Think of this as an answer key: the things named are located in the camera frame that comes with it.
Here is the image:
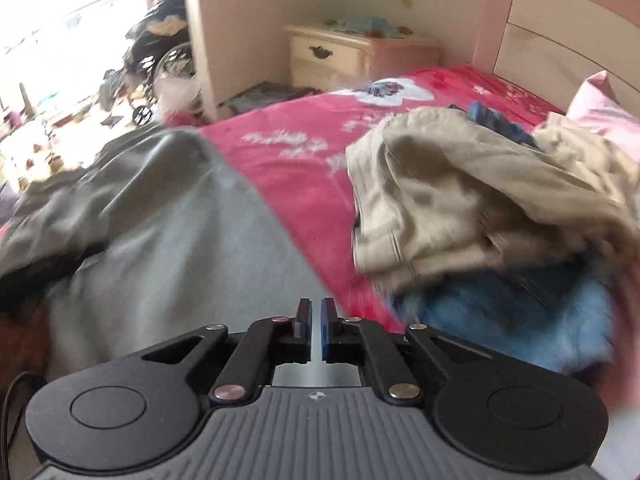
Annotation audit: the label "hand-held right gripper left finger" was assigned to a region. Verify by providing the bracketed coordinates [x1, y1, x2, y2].
[142, 297, 313, 406]

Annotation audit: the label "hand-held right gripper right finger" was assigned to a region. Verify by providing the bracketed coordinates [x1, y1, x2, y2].
[320, 297, 494, 406]

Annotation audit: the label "grey sweatpants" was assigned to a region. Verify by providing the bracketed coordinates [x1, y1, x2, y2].
[0, 124, 362, 392]

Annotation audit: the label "blue jeans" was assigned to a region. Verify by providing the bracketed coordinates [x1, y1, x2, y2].
[389, 101, 617, 374]

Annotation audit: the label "beige pants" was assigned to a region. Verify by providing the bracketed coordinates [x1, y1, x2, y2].
[344, 106, 640, 294]

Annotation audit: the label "green slatted stool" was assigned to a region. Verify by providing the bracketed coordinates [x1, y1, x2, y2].
[219, 81, 324, 117]

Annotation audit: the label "clear plastic bag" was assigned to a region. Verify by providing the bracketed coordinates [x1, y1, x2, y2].
[154, 76, 204, 117]

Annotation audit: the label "cream nightstand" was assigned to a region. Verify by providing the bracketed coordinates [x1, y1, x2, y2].
[281, 16, 444, 92]

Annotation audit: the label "teal cloth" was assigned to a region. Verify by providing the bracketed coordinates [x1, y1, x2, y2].
[345, 16, 402, 38]

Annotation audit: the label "wheelchair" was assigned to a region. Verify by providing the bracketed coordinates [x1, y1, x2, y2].
[99, 0, 197, 127]

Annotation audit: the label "pink pillow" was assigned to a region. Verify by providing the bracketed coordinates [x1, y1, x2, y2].
[565, 70, 640, 152]

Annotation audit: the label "cream pink headboard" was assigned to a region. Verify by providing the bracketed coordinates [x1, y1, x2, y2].
[471, 0, 640, 117]

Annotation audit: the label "black cable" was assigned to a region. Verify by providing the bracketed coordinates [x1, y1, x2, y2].
[0, 370, 47, 462]

